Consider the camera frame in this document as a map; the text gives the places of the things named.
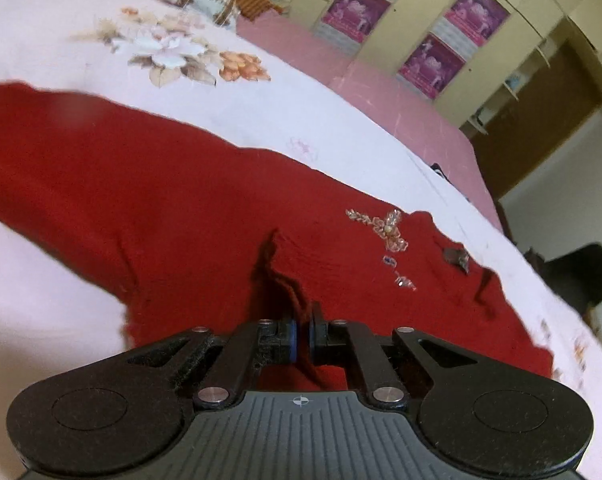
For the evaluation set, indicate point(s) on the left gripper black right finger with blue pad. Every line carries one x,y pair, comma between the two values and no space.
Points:
480,415

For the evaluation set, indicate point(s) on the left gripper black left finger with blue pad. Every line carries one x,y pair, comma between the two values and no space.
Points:
119,413

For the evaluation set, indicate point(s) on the red embellished knit sweater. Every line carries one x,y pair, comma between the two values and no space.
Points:
186,229

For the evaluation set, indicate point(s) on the white floral bed sheet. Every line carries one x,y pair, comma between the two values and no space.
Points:
148,56

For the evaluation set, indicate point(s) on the black backpack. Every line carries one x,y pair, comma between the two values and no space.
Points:
575,277

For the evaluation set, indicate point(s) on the black white striped cloth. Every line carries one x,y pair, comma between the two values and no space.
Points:
438,170

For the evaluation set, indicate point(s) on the pink checked bed cover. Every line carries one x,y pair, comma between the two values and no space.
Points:
388,103

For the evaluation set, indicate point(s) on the brown wooden door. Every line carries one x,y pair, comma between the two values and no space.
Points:
527,130

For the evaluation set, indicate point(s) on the lower right purple poster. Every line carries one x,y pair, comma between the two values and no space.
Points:
430,67

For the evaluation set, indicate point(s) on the purple poster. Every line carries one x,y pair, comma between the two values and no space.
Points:
469,24
430,67
347,23

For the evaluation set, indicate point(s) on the cream corner shelf unit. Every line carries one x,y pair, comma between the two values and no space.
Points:
509,91

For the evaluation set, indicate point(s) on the cream wardrobe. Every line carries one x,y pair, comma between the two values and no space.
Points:
407,22

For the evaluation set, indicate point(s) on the upper right purple poster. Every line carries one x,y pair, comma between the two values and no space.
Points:
469,24

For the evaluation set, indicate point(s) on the lower left purple poster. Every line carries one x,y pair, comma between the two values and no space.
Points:
347,23

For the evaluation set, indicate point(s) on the orange brown patterned pillow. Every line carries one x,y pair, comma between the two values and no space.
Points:
252,9

